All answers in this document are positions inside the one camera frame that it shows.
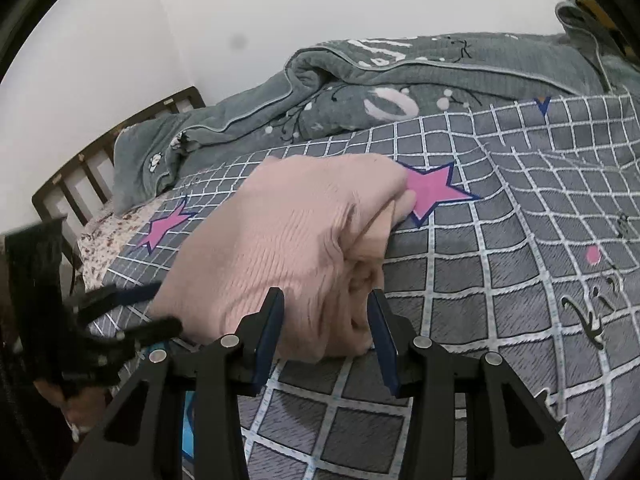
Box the person's left hand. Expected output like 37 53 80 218
35 377 108 441

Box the pink knit garment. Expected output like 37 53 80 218
147 152 418 363

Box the blue printed object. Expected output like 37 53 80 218
182 390 202 463

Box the grey-green printed quilt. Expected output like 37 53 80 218
112 0 640 216

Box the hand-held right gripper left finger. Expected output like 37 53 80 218
60 287 286 480

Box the grey checked star blanket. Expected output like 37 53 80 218
82 92 640 480

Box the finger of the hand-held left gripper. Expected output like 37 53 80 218
62 314 183 390
64 282 163 325

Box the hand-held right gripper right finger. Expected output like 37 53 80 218
367 288 586 480

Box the floral bed sheet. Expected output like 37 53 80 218
75 192 186 286

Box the brown cloth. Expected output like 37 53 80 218
570 0 621 36

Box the dark wooden bed headboard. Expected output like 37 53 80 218
31 86 207 271

